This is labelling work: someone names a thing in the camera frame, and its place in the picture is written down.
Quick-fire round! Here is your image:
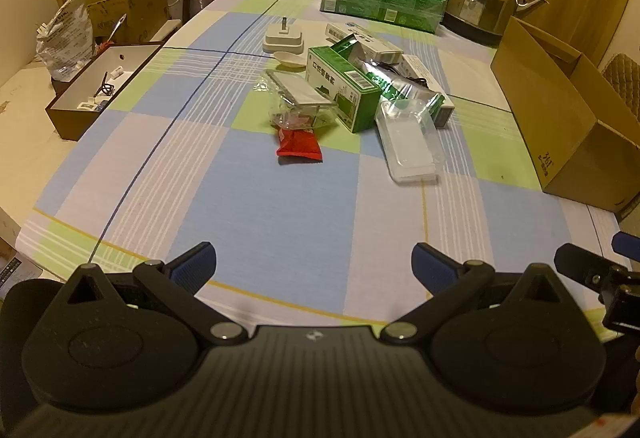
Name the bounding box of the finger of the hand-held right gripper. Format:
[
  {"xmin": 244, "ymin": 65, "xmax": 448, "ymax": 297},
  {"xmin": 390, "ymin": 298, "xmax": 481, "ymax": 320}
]
[
  {"xmin": 612, "ymin": 230, "xmax": 640, "ymax": 264},
  {"xmin": 554, "ymin": 243, "xmax": 632, "ymax": 300}
]

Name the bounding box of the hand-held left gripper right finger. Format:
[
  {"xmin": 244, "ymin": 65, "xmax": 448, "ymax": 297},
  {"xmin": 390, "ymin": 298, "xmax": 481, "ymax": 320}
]
[{"xmin": 380, "ymin": 242, "xmax": 576, "ymax": 347}]

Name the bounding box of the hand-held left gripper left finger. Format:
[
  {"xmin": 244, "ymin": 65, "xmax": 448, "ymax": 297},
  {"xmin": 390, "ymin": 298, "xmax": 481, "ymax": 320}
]
[{"xmin": 66, "ymin": 242, "xmax": 249, "ymax": 347}]

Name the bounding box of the clear plastic tray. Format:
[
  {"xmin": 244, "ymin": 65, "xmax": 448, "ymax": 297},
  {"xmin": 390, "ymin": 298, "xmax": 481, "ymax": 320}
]
[{"xmin": 375, "ymin": 97, "xmax": 446, "ymax": 184}]

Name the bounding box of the long white box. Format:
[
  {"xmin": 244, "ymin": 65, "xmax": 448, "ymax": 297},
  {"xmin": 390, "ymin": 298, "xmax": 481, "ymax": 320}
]
[{"xmin": 400, "ymin": 54, "xmax": 457, "ymax": 129}]

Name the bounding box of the red snack packet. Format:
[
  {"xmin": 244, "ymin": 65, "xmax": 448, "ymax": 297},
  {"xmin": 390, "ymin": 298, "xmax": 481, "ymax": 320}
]
[{"xmin": 276, "ymin": 127, "xmax": 324, "ymax": 165}]

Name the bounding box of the silver foil bag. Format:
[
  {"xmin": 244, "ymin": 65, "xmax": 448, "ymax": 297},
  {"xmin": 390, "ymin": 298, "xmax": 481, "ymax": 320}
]
[{"xmin": 330, "ymin": 34, "xmax": 447, "ymax": 115}]

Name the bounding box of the black cable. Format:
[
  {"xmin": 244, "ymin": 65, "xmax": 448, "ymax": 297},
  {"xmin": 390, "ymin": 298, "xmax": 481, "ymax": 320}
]
[{"xmin": 367, "ymin": 60, "xmax": 428, "ymax": 88}]

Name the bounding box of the clear plastic box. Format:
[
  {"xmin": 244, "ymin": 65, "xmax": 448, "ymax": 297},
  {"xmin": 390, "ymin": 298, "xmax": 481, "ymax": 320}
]
[{"xmin": 254, "ymin": 68, "xmax": 342, "ymax": 135}]

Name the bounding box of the green white carton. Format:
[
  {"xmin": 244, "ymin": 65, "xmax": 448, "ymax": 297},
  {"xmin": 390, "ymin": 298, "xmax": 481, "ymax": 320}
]
[{"xmin": 306, "ymin": 45, "xmax": 382, "ymax": 135}]

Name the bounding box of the white green medicine box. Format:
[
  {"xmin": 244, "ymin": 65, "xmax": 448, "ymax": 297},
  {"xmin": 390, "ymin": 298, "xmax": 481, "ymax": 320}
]
[{"xmin": 325, "ymin": 22, "xmax": 405, "ymax": 64}]

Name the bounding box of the white power adapter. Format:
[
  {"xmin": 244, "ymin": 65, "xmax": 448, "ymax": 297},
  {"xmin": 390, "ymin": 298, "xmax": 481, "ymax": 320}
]
[{"xmin": 262, "ymin": 17, "xmax": 306, "ymax": 55}]

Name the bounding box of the checked tablecloth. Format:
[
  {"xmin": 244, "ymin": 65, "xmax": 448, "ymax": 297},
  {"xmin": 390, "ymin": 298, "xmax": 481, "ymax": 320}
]
[{"xmin": 15, "ymin": 0, "xmax": 626, "ymax": 325}]

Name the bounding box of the beige quilted chair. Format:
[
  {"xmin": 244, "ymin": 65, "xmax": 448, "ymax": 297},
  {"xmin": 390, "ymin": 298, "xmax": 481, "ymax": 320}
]
[{"xmin": 602, "ymin": 53, "xmax": 640, "ymax": 120}]

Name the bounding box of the brown open box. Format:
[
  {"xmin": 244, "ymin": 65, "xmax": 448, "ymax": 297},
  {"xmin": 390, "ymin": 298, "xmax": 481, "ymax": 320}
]
[{"xmin": 45, "ymin": 42, "xmax": 167, "ymax": 141}]

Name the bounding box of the red handled screwdriver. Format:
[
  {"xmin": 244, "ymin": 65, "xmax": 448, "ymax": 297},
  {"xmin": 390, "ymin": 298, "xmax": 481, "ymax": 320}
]
[{"xmin": 96, "ymin": 13, "xmax": 127, "ymax": 55}]

